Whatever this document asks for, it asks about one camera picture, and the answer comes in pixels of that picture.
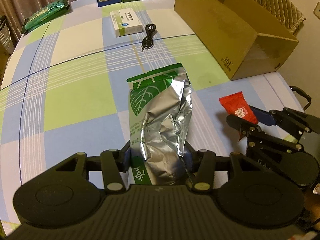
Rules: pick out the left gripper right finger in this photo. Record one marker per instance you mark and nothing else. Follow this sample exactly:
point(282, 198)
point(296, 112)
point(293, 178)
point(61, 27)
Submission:
point(200, 167)

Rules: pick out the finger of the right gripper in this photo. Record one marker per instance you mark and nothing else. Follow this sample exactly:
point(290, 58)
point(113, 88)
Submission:
point(255, 134)
point(263, 117)

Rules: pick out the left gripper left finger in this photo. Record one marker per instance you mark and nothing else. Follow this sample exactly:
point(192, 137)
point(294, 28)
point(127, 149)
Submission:
point(114, 162)

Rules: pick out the red snack packet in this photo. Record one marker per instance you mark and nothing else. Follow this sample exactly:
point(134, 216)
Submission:
point(235, 104)

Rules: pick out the silver green foil bag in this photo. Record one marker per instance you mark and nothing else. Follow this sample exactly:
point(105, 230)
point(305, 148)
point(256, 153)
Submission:
point(160, 110)

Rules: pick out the white green box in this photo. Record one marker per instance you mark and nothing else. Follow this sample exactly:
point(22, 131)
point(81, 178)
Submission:
point(126, 22)

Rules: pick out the black chair armrest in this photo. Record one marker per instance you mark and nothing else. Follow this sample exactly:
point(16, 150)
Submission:
point(303, 94)

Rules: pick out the large brown cardboard box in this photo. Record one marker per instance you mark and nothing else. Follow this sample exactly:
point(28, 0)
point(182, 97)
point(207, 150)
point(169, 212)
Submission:
point(244, 38)

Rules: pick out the checkered tablecloth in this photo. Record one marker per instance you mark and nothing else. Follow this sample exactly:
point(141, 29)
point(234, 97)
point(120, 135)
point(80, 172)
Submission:
point(65, 89)

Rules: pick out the quilted chair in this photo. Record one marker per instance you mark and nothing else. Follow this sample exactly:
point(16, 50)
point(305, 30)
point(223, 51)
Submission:
point(286, 12)

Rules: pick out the green wet wipes pack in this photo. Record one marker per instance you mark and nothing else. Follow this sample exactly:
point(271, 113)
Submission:
point(44, 15)

